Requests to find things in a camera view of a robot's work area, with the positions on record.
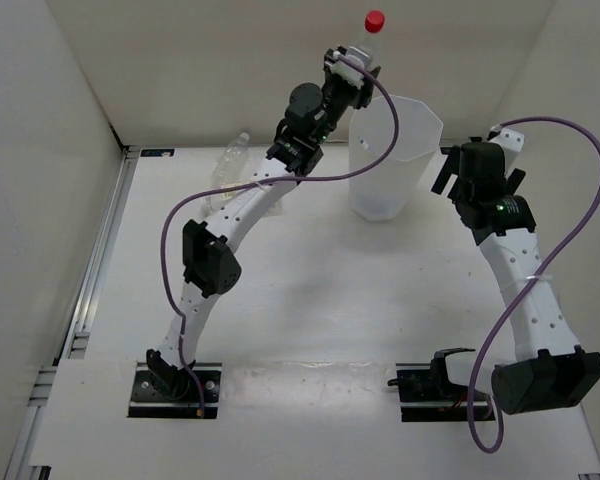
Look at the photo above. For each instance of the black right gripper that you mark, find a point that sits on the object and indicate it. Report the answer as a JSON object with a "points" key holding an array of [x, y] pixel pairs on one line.
{"points": [[451, 167]]}

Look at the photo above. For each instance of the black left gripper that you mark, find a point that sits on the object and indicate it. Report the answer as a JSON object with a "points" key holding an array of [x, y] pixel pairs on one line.
{"points": [[367, 94]]}

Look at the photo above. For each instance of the red label plastic bottle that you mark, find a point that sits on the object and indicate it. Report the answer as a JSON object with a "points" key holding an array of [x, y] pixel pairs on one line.
{"points": [[370, 37]]}

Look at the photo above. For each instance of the clear ribbed plastic bottle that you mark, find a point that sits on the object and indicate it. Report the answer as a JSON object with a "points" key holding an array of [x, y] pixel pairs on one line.
{"points": [[231, 163]]}

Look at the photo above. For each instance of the clear bottle yellow label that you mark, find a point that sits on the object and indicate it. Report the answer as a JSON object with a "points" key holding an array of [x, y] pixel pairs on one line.
{"points": [[215, 202]]}

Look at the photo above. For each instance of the blue label plastic bottle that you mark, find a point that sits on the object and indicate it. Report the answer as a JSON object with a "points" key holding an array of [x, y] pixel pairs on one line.
{"points": [[373, 205]]}

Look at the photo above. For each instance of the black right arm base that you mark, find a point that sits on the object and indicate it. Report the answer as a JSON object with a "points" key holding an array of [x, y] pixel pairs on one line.
{"points": [[436, 391]]}

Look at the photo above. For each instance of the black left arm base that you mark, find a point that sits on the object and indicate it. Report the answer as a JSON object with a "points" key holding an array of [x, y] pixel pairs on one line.
{"points": [[150, 399]]}

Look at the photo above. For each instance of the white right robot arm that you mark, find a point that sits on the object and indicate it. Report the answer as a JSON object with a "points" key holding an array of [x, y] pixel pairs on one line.
{"points": [[551, 369]]}

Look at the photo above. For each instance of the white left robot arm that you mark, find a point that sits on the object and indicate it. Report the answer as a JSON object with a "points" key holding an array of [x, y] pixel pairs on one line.
{"points": [[209, 246]]}

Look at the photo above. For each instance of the white polygonal plastic bin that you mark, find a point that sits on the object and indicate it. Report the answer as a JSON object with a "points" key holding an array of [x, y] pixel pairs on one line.
{"points": [[395, 177]]}

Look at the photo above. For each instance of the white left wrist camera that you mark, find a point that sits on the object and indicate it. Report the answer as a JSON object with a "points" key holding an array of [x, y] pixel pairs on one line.
{"points": [[348, 63]]}

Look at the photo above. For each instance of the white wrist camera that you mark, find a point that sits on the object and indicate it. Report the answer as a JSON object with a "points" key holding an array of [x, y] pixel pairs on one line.
{"points": [[348, 63], [511, 142]]}

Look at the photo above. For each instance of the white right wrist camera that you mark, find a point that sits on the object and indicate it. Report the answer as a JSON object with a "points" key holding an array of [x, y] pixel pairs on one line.
{"points": [[511, 142]]}

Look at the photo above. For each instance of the aluminium left frame rail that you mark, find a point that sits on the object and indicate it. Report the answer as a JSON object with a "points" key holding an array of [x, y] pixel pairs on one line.
{"points": [[80, 322]]}

